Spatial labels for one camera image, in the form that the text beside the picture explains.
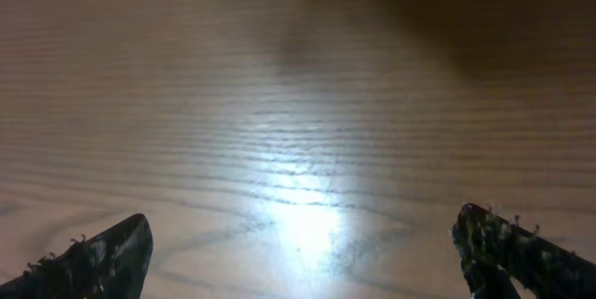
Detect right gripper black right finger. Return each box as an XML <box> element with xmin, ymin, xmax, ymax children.
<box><xmin>451</xmin><ymin>203</ymin><xmax>595</xmax><ymax>299</ymax></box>

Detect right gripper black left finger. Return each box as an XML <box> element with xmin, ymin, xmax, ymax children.
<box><xmin>1</xmin><ymin>213</ymin><xmax>154</xmax><ymax>299</ymax></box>

